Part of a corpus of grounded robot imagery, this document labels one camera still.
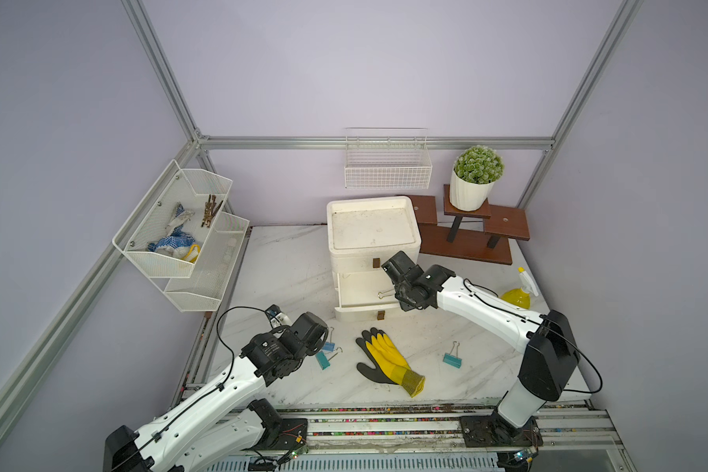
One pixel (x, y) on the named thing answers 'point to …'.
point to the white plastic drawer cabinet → (362, 234)
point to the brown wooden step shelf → (482, 234)
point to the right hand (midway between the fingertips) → (397, 289)
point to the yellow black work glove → (391, 367)
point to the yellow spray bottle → (522, 296)
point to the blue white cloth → (177, 242)
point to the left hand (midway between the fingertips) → (307, 339)
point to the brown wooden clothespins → (210, 207)
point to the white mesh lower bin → (213, 267)
